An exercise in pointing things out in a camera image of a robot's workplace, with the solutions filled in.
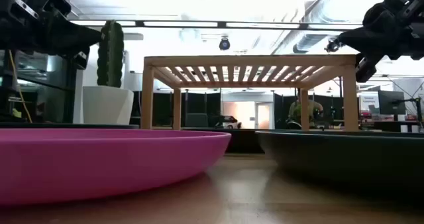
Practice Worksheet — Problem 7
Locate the dark grey bin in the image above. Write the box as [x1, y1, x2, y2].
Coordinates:
[185, 113, 209, 128]

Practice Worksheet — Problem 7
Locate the white poster sign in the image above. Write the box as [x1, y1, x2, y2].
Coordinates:
[360, 91, 380, 114]

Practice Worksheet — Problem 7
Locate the pink plate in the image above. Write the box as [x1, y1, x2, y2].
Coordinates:
[0, 128, 232, 207]

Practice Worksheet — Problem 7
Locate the person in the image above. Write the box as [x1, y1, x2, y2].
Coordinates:
[287, 97, 325, 131]

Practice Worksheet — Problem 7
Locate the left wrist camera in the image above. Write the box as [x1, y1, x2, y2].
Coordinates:
[31, 0, 72, 18]

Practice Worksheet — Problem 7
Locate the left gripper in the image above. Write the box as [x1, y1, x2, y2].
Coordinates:
[0, 0, 103, 70]

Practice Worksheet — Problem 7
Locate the black partition panel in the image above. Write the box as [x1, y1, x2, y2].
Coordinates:
[273, 93, 360, 131]
[131, 90, 222, 128]

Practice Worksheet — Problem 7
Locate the black computer monitor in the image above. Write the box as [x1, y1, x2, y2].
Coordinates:
[378, 90, 407, 115]

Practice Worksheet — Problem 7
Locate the dark green plate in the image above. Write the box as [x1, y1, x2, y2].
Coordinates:
[255, 130, 424, 192]

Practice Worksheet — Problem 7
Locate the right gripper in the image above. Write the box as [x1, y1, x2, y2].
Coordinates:
[338, 0, 424, 84]

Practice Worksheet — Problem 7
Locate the black overhead camera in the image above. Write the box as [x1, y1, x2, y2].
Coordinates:
[218, 36, 231, 52]

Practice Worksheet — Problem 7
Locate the wooden slatted shelf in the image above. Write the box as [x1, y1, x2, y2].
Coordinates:
[141, 54, 360, 133]

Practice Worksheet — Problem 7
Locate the white plant pot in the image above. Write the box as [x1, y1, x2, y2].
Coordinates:
[81, 85, 134, 125]

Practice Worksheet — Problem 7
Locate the yellow cable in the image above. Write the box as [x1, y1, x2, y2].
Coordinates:
[8, 50, 33, 124]

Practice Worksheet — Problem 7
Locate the black shelving unit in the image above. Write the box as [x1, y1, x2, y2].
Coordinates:
[0, 48, 80, 124]

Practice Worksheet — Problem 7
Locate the green cactus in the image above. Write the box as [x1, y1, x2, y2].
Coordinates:
[96, 19, 125, 88]

